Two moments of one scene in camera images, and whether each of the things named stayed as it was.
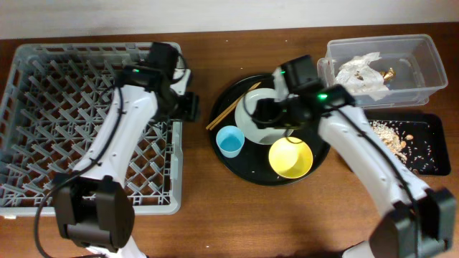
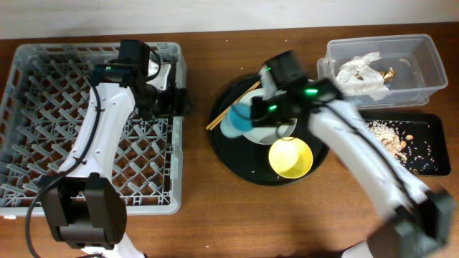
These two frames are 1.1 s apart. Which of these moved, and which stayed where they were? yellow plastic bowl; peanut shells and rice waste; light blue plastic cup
Moved: light blue plastic cup
Stayed: peanut shells and rice waste; yellow plastic bowl
